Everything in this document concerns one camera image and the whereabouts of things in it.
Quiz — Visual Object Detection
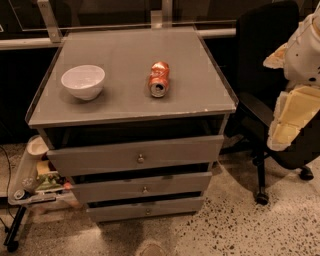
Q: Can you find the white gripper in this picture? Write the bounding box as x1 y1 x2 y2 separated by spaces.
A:
263 8 320 151

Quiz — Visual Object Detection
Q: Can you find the grey drawer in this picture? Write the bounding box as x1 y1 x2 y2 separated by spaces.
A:
86 197 204 222
47 135 224 176
72 172 212 203

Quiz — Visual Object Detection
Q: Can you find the grey drawer cabinet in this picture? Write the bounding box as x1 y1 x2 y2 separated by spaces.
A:
26 27 237 209

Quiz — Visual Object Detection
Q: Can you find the black office chair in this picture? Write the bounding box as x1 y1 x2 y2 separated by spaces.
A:
225 0 320 205

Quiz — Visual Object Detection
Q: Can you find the crushed orange soda can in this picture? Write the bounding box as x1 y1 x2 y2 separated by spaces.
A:
148 61 170 98

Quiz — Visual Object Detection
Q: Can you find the white ceramic bowl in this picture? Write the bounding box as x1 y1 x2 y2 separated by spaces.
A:
61 65 106 101

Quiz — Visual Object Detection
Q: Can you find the green snack bag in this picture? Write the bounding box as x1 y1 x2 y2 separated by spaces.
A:
36 173 64 191

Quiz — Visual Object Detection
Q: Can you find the metal railing bar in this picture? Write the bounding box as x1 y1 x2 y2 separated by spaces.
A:
0 28 236 50

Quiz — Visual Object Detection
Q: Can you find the black tray stand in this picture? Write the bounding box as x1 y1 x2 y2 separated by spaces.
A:
4 206 26 252

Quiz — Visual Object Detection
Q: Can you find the black floor cable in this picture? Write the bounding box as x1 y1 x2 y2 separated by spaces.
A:
0 145 13 234

